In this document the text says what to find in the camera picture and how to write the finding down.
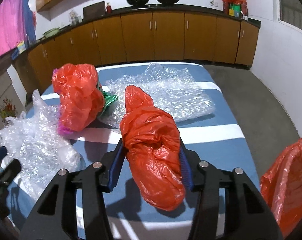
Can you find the red basket with bag liner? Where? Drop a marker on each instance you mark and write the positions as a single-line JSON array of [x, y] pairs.
[[281, 188]]

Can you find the lower wooden kitchen cabinets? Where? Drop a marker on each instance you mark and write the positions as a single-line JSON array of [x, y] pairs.
[[179, 33]]

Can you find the black wok with ladle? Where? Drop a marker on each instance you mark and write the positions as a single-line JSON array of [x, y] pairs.
[[137, 3]]

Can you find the red plastic bag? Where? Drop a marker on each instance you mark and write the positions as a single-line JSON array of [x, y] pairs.
[[80, 99], [152, 140]]

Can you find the red bottle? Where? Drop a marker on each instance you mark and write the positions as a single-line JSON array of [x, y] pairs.
[[108, 8]]

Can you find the white flower-decal cabinet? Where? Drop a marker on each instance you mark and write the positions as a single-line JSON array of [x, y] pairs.
[[10, 104]]

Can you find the large clear bubble wrap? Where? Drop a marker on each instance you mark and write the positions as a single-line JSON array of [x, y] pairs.
[[35, 142]]

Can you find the red bag on counter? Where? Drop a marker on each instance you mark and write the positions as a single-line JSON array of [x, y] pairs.
[[243, 3]]

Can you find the green yellow containers on counter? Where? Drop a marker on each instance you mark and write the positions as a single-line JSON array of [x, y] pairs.
[[234, 10]]

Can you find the pink hanging cloth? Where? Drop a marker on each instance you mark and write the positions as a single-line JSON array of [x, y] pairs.
[[17, 24]]

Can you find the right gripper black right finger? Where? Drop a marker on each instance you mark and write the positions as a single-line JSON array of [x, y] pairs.
[[247, 215]]

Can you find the clear jar on counter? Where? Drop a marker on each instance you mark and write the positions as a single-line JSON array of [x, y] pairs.
[[74, 18]]

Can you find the barred window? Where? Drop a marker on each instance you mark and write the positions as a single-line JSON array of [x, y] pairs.
[[291, 12]]

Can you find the green basin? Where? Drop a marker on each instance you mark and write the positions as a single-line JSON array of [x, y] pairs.
[[51, 32]]

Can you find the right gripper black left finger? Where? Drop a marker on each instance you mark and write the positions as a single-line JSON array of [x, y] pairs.
[[54, 214]]

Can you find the blue white striped table mat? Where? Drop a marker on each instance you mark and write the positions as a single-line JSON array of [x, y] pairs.
[[216, 138]]

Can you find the magenta foil wrapper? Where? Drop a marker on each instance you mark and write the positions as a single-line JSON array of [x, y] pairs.
[[64, 131]]

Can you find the green foil wrapper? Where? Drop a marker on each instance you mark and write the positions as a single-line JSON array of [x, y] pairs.
[[109, 98]]

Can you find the dark cutting board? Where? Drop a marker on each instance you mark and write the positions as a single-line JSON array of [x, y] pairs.
[[93, 11]]

